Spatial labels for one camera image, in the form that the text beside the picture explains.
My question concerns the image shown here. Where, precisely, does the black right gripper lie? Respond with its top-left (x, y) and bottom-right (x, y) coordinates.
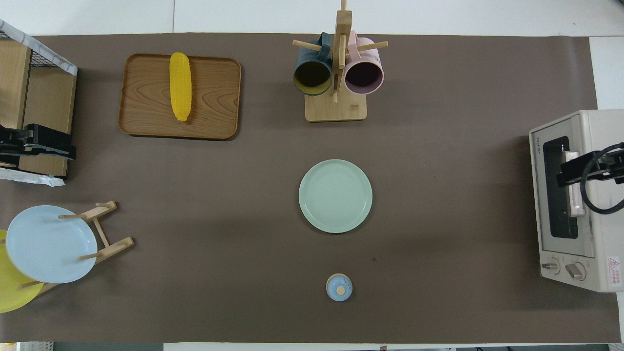
top-left (557, 143), bottom-right (624, 187)

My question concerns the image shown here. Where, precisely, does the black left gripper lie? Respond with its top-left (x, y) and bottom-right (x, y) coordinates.
top-left (0, 124), bottom-right (77, 169)

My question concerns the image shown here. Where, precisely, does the cream toaster oven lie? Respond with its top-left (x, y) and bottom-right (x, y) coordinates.
top-left (528, 109), bottom-right (624, 293)

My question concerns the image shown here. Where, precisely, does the yellow corn cob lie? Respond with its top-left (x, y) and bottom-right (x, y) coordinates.
top-left (169, 52), bottom-right (193, 122)

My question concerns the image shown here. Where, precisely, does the light green plate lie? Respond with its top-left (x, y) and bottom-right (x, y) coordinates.
top-left (298, 159), bottom-right (373, 234)

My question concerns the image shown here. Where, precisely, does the white checked cloth liner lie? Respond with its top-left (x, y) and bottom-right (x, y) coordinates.
top-left (0, 19), bottom-right (78, 187)

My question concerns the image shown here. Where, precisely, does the light blue plate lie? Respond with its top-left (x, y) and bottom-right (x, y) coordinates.
top-left (5, 205), bottom-right (98, 284)

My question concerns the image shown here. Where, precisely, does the wooden plate rack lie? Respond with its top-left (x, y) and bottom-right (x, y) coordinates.
top-left (19, 200), bottom-right (135, 297)

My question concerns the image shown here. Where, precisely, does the brown table mat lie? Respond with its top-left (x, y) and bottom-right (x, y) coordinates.
top-left (0, 33), bottom-right (622, 344)

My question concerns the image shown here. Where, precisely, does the yellow plate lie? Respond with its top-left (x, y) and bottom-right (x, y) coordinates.
top-left (0, 229), bottom-right (44, 313)

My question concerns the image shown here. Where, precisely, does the wooden serving tray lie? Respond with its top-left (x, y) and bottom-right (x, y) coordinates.
top-left (118, 53), bottom-right (242, 141)

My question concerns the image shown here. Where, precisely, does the pink mug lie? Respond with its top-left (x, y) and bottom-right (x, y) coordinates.
top-left (344, 30), bottom-right (385, 96)

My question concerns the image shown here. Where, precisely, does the wooden mug tree stand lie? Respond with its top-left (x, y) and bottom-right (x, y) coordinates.
top-left (292, 0), bottom-right (389, 122)

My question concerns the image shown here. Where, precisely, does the small blue call bell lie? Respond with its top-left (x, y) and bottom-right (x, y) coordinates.
top-left (326, 273), bottom-right (353, 302)

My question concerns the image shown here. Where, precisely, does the dark teal mug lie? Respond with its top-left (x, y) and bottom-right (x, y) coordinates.
top-left (292, 32), bottom-right (334, 97)

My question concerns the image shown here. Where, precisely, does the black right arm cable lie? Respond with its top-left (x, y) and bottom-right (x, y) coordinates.
top-left (580, 145), bottom-right (624, 215)

